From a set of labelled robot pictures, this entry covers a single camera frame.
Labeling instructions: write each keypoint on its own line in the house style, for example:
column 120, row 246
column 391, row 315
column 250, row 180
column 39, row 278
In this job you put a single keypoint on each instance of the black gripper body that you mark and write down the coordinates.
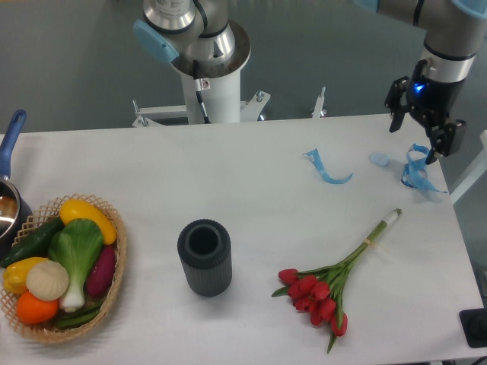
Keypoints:
column 430, row 101

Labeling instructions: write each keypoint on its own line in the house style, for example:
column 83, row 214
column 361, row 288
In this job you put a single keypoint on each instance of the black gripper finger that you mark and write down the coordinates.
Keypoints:
column 394, row 105
column 446, row 139

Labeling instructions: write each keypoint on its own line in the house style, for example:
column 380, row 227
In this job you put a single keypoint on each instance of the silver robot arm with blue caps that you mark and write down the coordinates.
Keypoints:
column 454, row 32

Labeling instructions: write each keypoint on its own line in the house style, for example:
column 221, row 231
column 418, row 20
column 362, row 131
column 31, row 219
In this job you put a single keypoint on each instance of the tangled blue ribbon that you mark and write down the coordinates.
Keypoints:
column 415, row 175

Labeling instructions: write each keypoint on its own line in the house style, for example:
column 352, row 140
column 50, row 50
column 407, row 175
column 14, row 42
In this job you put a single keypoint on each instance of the blue ribbon strip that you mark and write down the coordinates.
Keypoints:
column 314, row 157

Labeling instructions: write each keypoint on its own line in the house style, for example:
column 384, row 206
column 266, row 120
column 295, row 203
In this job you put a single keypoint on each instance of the black device at table edge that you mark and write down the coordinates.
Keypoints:
column 473, row 322

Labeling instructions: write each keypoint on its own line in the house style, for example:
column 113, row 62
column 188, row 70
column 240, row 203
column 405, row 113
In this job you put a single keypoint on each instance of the red tulip bouquet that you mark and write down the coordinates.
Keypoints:
column 319, row 292

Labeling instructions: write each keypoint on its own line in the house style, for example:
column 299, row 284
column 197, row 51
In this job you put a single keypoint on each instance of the dark grey ribbed vase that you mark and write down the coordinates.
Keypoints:
column 204, row 248

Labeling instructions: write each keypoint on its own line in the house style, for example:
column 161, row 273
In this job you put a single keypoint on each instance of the purple sweet potato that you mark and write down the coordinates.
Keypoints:
column 101, row 276

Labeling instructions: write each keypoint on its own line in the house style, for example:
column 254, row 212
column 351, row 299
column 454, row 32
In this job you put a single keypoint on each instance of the green bok choy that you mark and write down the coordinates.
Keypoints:
column 76, row 247

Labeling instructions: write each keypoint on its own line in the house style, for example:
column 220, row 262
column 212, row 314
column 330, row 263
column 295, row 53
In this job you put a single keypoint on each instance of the dark green pea pod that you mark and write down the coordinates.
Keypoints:
column 78, row 318

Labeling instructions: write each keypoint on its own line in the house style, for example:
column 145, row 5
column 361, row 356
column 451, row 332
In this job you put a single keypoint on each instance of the green cucumber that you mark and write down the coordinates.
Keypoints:
column 35, row 244

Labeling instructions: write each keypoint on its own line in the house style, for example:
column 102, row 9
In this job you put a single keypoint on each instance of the woven wicker basket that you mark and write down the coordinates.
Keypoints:
column 49, row 333

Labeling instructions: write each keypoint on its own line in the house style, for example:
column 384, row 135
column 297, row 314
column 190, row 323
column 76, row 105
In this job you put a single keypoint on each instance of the yellow bell pepper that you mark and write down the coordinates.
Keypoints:
column 15, row 275

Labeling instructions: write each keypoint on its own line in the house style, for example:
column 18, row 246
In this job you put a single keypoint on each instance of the orange fruit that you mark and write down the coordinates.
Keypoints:
column 32, row 311

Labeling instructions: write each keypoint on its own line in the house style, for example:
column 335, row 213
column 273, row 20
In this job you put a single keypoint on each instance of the white frame bar at right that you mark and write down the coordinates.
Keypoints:
column 471, row 174

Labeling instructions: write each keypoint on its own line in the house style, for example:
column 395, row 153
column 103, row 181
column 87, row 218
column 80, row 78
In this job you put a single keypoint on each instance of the white metal base frame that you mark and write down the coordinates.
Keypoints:
column 249, row 111

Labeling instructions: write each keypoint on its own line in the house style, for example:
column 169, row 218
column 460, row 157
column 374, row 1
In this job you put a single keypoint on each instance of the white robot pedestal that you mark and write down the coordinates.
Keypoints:
column 205, row 47

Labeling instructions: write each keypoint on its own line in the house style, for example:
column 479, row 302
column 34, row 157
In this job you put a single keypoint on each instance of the blue-handled saucepan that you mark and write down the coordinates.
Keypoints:
column 14, row 210

